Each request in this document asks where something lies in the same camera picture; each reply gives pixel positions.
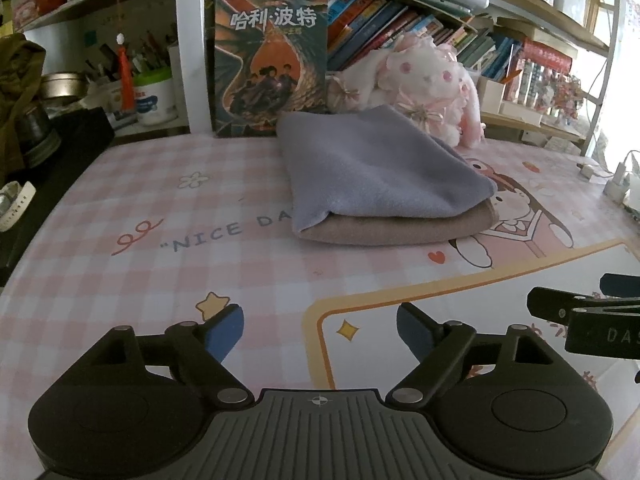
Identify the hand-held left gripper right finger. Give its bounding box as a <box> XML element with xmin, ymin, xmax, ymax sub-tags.
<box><xmin>385</xmin><ymin>302</ymin><xmax>563</xmax><ymax>407</ymax></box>

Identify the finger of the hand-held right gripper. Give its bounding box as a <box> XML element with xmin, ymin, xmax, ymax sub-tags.
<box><xmin>526</xmin><ymin>286</ymin><xmax>640</xmax><ymax>322</ymax></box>
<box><xmin>600</xmin><ymin>273</ymin><xmax>640</xmax><ymax>299</ymax></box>

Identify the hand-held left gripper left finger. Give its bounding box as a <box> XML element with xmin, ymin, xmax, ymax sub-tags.
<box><xmin>82</xmin><ymin>304</ymin><xmax>251</xmax><ymax>408</ymax></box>

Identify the white power adapter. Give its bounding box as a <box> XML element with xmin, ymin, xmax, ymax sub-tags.
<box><xmin>602</xmin><ymin>149</ymin><xmax>640</xmax><ymax>201</ymax></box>

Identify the pink checked cartoon desk mat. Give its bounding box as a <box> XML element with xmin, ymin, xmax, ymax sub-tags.
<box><xmin>0</xmin><ymin>132</ymin><xmax>640</xmax><ymax>480</ymax></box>

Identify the white-framed wooden shelf unit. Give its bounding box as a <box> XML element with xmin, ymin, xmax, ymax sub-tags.
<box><xmin>175</xmin><ymin>0</ymin><xmax>621</xmax><ymax>161</ymax></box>

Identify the white plastic jar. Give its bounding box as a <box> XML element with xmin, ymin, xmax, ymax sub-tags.
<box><xmin>132</xmin><ymin>67</ymin><xmax>179</xmax><ymax>127</ymax></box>

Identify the red box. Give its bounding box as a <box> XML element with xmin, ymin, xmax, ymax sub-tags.
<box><xmin>520</xmin><ymin>40</ymin><xmax>573</xmax><ymax>73</ymax></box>

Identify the white wristwatch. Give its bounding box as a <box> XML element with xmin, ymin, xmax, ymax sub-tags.
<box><xmin>0</xmin><ymin>181</ymin><xmax>38</xmax><ymax>233</ymax></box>

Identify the pink white plush bunny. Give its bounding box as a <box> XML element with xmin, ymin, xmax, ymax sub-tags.
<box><xmin>330</xmin><ymin>37</ymin><xmax>487</xmax><ymax>148</ymax></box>

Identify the dark glass jar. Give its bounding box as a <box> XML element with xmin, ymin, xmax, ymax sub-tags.
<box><xmin>20</xmin><ymin>105</ymin><xmax>61</xmax><ymax>167</ymax></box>

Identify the red tassel ornament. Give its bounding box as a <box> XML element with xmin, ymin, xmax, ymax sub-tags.
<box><xmin>116</xmin><ymin>34</ymin><xmax>137</xmax><ymax>111</ymax></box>

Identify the large dragon cover book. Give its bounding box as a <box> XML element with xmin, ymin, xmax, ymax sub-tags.
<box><xmin>209</xmin><ymin>0</ymin><xmax>331</xmax><ymax>138</ymax></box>

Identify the bunch of pens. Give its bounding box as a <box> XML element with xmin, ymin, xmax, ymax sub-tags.
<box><xmin>82</xmin><ymin>30</ymin><xmax>173</xmax><ymax>83</ymax></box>

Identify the metal bowl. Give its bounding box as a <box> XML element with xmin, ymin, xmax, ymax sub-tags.
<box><xmin>40</xmin><ymin>72</ymin><xmax>87</xmax><ymax>101</ymax></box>

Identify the row of colourful books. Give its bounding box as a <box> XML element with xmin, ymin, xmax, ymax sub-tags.
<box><xmin>325</xmin><ymin>0</ymin><xmax>526</xmax><ymax>81</ymax></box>

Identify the brown cloth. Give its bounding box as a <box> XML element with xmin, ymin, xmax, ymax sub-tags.
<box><xmin>0</xmin><ymin>32</ymin><xmax>48</xmax><ymax>176</ymax></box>

